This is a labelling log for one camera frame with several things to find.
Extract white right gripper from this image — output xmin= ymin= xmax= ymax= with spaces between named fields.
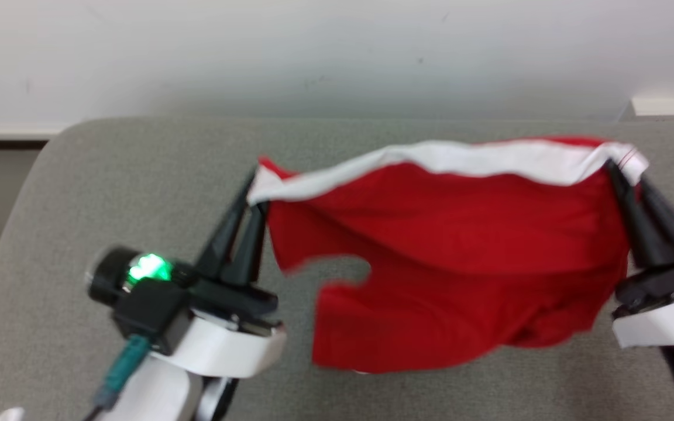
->
xmin=603 ymin=159 xmax=674 ymax=348

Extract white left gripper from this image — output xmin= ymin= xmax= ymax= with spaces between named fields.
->
xmin=167 ymin=170 xmax=286 ymax=378

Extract red and white shorts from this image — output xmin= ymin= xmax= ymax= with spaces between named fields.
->
xmin=247 ymin=136 xmax=649 ymax=374

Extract black left gripper cylinder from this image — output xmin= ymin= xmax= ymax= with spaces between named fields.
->
xmin=87 ymin=249 xmax=175 ymax=305

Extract white skirting board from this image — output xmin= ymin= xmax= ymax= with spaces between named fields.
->
xmin=0 ymin=123 xmax=67 ymax=141

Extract white wall socket box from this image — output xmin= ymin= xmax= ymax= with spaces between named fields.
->
xmin=617 ymin=96 xmax=674 ymax=122

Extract teal camera cable plug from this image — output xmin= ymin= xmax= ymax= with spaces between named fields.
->
xmin=82 ymin=334 xmax=152 ymax=421

